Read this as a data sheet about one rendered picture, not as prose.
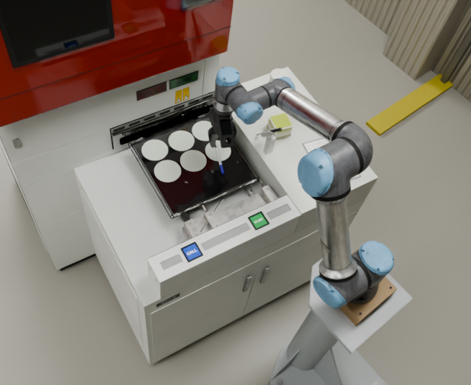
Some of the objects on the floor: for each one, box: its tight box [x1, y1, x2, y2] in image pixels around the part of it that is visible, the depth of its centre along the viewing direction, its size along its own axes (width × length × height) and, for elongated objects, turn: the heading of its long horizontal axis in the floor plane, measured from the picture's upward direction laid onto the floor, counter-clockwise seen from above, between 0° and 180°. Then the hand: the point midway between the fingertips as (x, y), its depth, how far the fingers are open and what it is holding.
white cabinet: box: [74, 170, 366, 365], centre depth 246 cm, size 64×96×82 cm, turn 116°
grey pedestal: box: [269, 258, 412, 385], centre depth 224 cm, size 51×44×82 cm
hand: (220, 145), depth 200 cm, fingers open, 5 cm apart
